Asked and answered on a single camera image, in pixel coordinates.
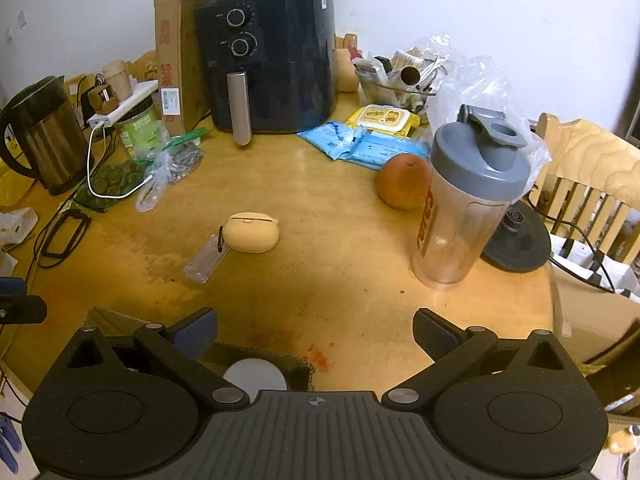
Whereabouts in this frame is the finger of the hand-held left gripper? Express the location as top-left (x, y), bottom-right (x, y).
top-left (0, 276), bottom-right (48, 325)

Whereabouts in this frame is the white tissue pack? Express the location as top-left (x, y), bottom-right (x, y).
top-left (0, 207), bottom-right (38, 246)

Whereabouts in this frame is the large brown cardboard carton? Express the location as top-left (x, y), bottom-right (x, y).
top-left (550, 260), bottom-right (640, 416)

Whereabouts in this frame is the brown paper cup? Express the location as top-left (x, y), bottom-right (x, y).
top-left (102, 60), bottom-right (133, 101)

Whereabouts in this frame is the blue packet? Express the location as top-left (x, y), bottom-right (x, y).
top-left (297, 121), bottom-right (361, 161)
top-left (345, 130), bottom-right (431, 171)

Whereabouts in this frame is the steel electric kettle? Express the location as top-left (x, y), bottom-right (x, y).
top-left (0, 75), bottom-right (90, 197)

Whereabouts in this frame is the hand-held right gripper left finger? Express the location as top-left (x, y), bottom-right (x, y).
top-left (65, 307), bottom-right (251, 412)

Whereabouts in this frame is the crumpled clear plastic bag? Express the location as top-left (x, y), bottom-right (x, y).
top-left (407, 34), bottom-right (551, 201)

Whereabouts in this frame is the small brown holder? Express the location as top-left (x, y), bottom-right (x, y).
top-left (86, 85), bottom-right (120, 116)

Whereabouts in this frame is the beige earbuds case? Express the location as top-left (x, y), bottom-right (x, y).
top-left (220, 212), bottom-right (280, 254)

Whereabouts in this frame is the tall brown cardboard box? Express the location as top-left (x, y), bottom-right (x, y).
top-left (153, 0), bottom-right (216, 138)

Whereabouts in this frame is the white power strip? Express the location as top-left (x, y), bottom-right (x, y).
top-left (87, 80), bottom-right (160, 128)

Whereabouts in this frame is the dark blue air fryer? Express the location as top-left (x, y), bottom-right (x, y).
top-left (194, 0), bottom-right (338, 147)

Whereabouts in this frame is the clear bag of dark seeds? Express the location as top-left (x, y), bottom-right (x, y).
top-left (134, 127), bottom-right (211, 213)

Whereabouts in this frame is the yellow wet wipes pack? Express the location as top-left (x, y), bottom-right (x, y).
top-left (346, 104), bottom-right (422, 137)

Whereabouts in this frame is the clear shaker bottle grey lid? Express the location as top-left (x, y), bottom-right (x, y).
top-left (411, 104), bottom-right (531, 288)

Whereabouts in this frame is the black round stand base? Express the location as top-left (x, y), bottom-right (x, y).
top-left (480, 203), bottom-right (552, 273)

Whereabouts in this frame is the glass bowl of sachets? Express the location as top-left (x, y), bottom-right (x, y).
top-left (355, 49), bottom-right (451, 111)

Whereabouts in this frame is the black rectangular band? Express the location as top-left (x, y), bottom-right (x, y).
top-left (37, 208), bottom-right (92, 268)

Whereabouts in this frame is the wooden chair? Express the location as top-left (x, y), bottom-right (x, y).
top-left (520, 112), bottom-right (640, 266)

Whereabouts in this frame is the yellow plastic bag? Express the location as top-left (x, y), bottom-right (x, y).
top-left (0, 160), bottom-right (36, 208)

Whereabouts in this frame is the white cable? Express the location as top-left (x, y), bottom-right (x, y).
top-left (86, 122), bottom-right (153, 200)

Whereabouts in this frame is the bag of green discs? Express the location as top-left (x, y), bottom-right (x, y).
top-left (75, 157), bottom-right (151, 211)

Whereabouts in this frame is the white round lid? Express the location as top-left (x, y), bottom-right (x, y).
top-left (222, 358), bottom-right (288, 392)

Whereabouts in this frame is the small clear packet black clip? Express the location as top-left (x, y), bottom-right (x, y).
top-left (183, 227), bottom-right (232, 285)

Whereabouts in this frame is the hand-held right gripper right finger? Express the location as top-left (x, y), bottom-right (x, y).
top-left (381, 307), bottom-right (570, 409)

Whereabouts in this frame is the orange fruit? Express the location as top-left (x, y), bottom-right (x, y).
top-left (376, 153), bottom-right (433, 210)

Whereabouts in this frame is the green label jar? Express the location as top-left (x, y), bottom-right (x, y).
top-left (117, 102), bottom-right (171, 158)

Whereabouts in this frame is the blue cloth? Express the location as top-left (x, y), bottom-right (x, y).
top-left (0, 412), bottom-right (21, 473)

